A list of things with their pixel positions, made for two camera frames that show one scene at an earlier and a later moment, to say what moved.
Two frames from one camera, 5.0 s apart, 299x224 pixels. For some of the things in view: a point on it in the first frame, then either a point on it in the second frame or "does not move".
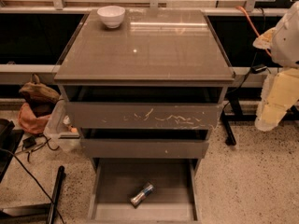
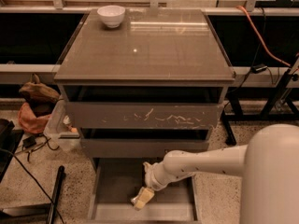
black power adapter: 29,142 does not move
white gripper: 287,41 to 151,177
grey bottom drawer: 174,200 does not move
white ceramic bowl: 112,16 does not move
